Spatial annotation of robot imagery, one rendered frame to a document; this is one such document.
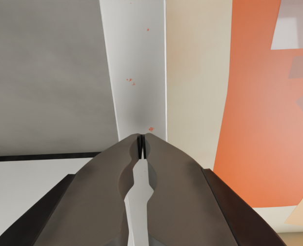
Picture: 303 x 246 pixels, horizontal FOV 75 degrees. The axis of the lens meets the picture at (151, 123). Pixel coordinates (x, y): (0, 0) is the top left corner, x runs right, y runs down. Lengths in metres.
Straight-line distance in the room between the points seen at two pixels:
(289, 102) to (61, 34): 1.87
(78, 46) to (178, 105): 1.85
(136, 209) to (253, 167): 0.13
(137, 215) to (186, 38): 0.16
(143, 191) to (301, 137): 0.16
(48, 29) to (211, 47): 1.85
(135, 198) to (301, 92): 0.17
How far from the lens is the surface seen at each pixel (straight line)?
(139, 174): 0.17
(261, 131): 0.22
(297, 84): 0.21
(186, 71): 0.17
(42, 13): 1.91
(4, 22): 2.09
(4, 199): 4.48
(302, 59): 0.21
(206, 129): 0.19
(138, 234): 0.23
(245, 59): 0.18
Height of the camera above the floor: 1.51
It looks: 31 degrees down
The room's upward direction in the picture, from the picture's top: 178 degrees clockwise
